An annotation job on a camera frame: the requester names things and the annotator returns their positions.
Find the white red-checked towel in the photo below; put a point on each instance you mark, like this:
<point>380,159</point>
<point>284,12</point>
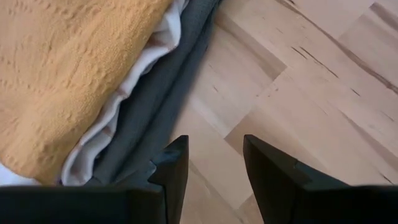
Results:
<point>102,130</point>

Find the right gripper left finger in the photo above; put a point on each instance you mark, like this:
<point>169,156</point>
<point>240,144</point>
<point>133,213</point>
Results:
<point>174,174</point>

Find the grey waffle towel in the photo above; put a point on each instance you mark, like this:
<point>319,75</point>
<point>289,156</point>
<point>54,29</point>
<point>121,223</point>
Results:
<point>155,93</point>

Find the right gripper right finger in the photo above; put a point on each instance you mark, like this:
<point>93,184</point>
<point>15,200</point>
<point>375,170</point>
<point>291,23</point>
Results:
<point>270,180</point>

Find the mustard yellow towel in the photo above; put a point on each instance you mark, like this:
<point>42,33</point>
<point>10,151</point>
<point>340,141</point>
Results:
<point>62,77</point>

